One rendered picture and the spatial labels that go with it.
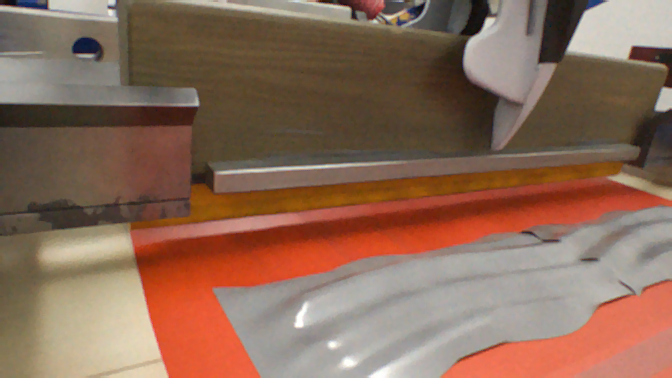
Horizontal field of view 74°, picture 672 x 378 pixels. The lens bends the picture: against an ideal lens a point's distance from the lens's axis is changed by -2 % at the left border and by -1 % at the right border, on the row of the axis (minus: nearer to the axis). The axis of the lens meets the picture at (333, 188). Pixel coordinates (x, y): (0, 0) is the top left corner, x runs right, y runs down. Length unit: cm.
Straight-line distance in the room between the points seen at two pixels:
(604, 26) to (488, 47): 234
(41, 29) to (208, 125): 23
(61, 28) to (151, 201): 24
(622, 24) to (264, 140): 239
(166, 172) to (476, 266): 14
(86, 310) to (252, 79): 11
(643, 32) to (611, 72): 210
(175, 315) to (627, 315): 19
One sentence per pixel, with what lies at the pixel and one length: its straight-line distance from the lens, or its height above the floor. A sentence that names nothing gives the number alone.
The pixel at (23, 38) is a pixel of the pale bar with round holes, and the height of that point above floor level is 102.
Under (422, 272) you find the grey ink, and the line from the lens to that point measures 20.
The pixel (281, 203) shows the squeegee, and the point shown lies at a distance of 23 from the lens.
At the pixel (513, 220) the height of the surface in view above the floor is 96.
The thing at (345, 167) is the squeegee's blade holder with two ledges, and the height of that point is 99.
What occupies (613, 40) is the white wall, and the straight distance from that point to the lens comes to 254.
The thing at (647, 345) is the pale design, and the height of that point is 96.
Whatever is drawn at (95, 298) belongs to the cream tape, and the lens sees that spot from 19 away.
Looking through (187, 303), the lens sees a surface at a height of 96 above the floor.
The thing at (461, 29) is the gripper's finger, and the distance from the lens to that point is 30.
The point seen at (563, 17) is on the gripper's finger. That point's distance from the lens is 27.
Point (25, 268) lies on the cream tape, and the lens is 21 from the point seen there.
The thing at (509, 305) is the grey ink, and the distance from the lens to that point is 20.
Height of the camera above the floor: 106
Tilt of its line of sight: 20 degrees down
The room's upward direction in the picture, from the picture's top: 7 degrees clockwise
